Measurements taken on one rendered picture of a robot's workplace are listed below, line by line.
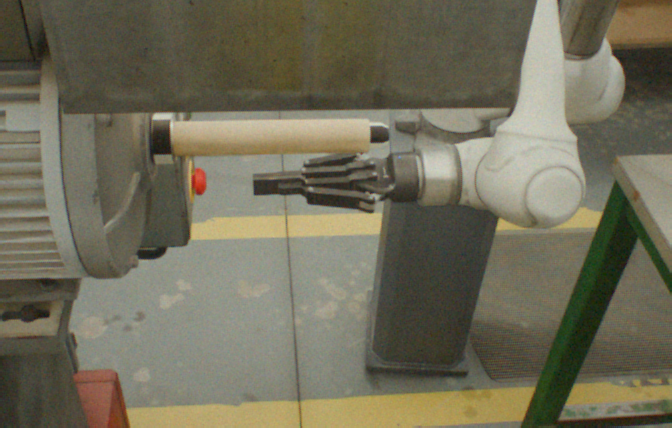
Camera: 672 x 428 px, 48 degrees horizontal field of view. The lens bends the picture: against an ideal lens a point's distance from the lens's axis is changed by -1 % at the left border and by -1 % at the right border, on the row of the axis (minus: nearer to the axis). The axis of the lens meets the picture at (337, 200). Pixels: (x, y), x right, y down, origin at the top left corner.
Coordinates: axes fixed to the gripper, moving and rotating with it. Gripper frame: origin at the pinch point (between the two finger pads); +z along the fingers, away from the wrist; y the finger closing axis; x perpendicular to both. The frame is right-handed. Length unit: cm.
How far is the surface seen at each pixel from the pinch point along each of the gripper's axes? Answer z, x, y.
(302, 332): -8, -97, 51
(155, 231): 17.1, -1.3, -7.4
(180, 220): 13.5, 0.5, -7.4
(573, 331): -57, -44, 3
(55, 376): 30.0, -11.3, -23.0
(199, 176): 10.9, 2.4, -0.5
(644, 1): -148, -57, 166
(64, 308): 21.7, 14.9, -34.8
